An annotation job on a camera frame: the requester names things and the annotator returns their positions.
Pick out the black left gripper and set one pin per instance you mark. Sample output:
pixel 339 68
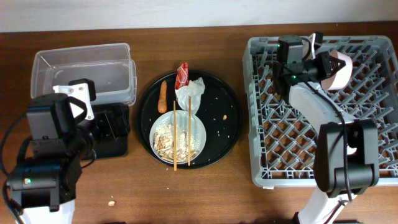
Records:
pixel 109 132

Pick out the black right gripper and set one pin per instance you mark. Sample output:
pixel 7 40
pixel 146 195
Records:
pixel 324 60

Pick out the pink bowl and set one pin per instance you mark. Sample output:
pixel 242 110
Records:
pixel 341 78

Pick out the blue plastic cup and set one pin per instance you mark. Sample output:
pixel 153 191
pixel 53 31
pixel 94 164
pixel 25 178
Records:
pixel 351 150

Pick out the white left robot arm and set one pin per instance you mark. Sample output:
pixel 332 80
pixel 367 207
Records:
pixel 42 186

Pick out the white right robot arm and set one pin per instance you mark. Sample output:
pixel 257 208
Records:
pixel 346 158

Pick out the grey dishwasher rack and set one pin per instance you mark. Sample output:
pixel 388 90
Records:
pixel 282 142

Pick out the black rectangular tray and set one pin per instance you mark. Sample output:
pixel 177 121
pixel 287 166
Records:
pixel 101 151

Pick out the white plate with food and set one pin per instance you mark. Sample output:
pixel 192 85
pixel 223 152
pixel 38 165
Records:
pixel 161 138

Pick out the orange carrot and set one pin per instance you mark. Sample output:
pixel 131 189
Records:
pixel 162 102

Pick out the clear plastic bin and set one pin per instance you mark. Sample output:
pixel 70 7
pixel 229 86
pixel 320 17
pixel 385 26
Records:
pixel 110 66

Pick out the red snack wrapper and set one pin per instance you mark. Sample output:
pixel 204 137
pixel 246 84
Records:
pixel 182 78

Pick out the crumpled white napkin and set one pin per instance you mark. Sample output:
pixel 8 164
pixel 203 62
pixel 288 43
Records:
pixel 190 95

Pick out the round black tray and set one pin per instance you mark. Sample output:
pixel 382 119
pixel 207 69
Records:
pixel 218 100

